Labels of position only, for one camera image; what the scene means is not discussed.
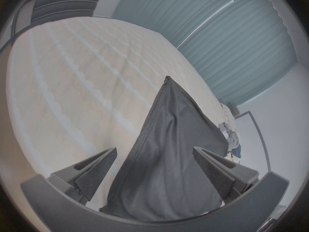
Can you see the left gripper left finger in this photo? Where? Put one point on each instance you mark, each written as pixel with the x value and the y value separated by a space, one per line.
pixel 91 175

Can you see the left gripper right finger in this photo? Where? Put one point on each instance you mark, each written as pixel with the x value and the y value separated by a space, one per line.
pixel 217 175

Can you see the black T-shirt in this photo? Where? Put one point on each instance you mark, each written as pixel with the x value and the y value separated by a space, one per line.
pixel 166 153

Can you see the pile of clothes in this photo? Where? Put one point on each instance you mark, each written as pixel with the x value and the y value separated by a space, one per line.
pixel 232 139

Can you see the bed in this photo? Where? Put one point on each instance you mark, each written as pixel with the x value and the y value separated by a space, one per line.
pixel 84 81

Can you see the white printed pillow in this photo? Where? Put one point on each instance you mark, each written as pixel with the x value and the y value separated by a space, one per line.
pixel 227 112

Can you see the grey bedside table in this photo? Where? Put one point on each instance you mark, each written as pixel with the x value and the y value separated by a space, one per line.
pixel 233 107

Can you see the blue-green curtain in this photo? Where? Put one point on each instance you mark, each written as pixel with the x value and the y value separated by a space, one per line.
pixel 154 6
pixel 241 57

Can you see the black chest of drawers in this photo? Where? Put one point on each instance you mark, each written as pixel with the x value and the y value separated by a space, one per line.
pixel 62 6

